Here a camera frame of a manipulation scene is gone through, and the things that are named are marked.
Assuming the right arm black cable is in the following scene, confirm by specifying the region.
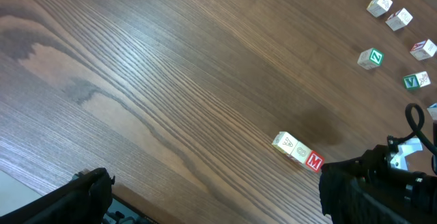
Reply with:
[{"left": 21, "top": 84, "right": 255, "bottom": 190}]
[{"left": 387, "top": 102, "right": 437, "bottom": 156}]

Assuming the red M letter block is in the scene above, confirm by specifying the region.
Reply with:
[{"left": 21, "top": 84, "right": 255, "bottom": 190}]
[{"left": 304, "top": 150, "right": 324, "bottom": 173}]

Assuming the white block turtle picture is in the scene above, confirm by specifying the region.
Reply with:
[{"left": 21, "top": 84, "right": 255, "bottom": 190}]
[{"left": 367, "top": 0, "right": 393, "bottom": 18}]

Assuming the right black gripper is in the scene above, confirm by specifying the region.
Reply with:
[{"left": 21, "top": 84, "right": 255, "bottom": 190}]
[{"left": 319, "top": 145, "right": 436, "bottom": 224}]

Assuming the yellow-edged white block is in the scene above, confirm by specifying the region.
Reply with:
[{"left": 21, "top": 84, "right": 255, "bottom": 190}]
[{"left": 272, "top": 131, "right": 298, "bottom": 154}]

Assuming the white block teal side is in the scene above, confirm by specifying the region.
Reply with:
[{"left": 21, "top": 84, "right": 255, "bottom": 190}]
[{"left": 403, "top": 71, "right": 431, "bottom": 90}]

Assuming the red U side block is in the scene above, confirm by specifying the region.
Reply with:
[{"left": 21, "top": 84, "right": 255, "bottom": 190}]
[{"left": 290, "top": 141, "right": 311, "bottom": 165}]

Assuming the white block red Y side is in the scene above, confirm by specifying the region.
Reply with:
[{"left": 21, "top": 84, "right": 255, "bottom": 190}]
[{"left": 386, "top": 8, "right": 413, "bottom": 31}]

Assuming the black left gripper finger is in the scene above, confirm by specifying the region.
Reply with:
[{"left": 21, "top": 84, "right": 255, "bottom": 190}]
[{"left": 1, "top": 167, "right": 115, "bottom": 224}]

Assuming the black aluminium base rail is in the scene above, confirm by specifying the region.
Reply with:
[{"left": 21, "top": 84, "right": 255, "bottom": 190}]
[{"left": 70, "top": 171, "right": 161, "bottom": 224}]

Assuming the white block bird-like picture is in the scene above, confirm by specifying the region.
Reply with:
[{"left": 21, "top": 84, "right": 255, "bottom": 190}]
[{"left": 410, "top": 39, "right": 436, "bottom": 61}]

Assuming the white block number 2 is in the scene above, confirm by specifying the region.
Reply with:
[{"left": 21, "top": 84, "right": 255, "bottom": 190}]
[{"left": 427, "top": 103, "right": 437, "bottom": 121}]

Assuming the green Z letter block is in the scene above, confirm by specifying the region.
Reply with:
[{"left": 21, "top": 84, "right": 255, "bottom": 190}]
[{"left": 357, "top": 48, "right": 384, "bottom": 70}]

